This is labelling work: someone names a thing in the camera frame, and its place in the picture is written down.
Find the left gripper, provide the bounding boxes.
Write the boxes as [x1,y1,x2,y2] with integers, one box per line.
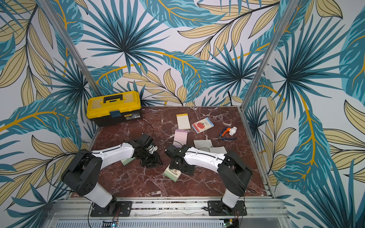
[137,149,164,169]

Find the green red lucky memo pad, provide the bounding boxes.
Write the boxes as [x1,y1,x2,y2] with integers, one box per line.
[163,166,181,182]

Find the purple flower lucky day pad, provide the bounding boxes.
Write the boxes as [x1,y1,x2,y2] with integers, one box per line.
[173,130,188,148]

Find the green house lucky day pad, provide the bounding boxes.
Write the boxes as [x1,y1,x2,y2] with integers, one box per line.
[121,157,135,166]

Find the torn white page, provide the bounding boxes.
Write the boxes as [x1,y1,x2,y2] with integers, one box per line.
[209,146,227,154]

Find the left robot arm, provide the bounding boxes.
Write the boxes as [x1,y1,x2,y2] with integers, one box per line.
[61,135,163,215]

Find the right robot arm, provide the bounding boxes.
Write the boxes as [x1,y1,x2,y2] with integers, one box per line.
[165,145,252,210]

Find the blue lined memo pad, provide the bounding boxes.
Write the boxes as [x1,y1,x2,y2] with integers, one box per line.
[194,140,213,149]

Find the yellow top memo pad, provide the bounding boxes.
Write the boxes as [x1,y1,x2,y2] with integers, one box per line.
[176,114,191,130]

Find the red apple memo pad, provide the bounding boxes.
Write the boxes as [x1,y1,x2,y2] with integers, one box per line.
[192,117,214,134]

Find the blue orange pliers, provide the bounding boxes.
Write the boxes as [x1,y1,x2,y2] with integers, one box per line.
[215,127,237,142]

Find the yellow black toolbox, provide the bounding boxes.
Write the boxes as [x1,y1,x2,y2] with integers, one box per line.
[86,91,142,127]

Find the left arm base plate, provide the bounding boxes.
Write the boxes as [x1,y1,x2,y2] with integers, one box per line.
[90,200,132,217]

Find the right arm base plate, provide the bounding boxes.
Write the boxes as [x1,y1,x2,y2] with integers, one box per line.
[207,200,247,216]

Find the aluminium front rail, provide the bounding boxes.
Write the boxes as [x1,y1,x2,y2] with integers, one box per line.
[43,197,293,228]

